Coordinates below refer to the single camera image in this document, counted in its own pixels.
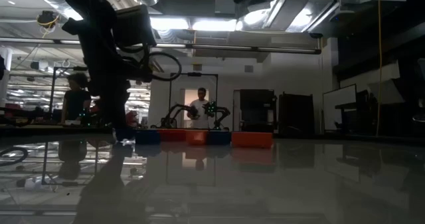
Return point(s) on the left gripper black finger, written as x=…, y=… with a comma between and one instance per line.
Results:
x=125, y=117
x=104, y=111

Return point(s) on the small blue toy brick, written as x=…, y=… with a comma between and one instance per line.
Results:
x=147, y=137

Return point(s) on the large red toy brick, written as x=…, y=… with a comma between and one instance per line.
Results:
x=172, y=135

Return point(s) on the large orange toy brick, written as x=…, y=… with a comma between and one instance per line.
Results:
x=197, y=138
x=252, y=140

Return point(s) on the large blue toy brick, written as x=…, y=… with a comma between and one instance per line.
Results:
x=220, y=138

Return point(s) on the black background robot arm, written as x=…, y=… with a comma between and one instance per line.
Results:
x=219, y=112
x=176, y=109

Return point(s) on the seated person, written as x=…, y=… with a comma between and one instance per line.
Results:
x=75, y=104

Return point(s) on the grey ceiling box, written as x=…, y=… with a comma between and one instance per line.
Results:
x=224, y=4

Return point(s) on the bright ceiling light panel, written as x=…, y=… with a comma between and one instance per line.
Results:
x=169, y=23
x=214, y=25

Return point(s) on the long ceiling light bar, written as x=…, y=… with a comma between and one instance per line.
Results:
x=232, y=48

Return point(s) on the standing person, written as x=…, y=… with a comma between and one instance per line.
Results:
x=199, y=112

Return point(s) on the dark tall cabinet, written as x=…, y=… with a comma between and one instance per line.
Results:
x=257, y=111

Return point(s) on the dark upright panel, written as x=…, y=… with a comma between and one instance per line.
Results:
x=296, y=114

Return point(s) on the whiteboard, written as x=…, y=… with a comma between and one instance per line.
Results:
x=339, y=107

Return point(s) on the black background rig frame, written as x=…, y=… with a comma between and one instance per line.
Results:
x=170, y=84

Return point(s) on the square wall vent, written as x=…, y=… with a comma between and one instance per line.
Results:
x=197, y=67
x=249, y=68

